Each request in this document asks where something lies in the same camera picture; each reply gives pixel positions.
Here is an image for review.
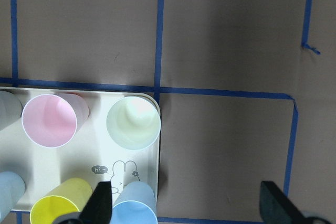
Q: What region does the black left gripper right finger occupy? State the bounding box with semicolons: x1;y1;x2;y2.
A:
259;181;310;223

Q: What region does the white rabbit print tray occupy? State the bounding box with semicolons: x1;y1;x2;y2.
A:
1;90;160;212

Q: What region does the yellow plastic cup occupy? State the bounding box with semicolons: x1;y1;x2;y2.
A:
30;178;92;223

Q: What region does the pale green white cup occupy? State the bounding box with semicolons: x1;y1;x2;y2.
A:
106;96;161;151

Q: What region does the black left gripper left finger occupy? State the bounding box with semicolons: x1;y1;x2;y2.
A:
79;182;112;224

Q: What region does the pink plastic cup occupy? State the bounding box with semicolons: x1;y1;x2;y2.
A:
22;93;89;148

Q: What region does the grey plastic cup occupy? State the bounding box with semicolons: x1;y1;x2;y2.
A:
1;90;23;130

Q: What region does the light blue plastic cup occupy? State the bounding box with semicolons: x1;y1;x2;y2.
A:
110;181;158;224

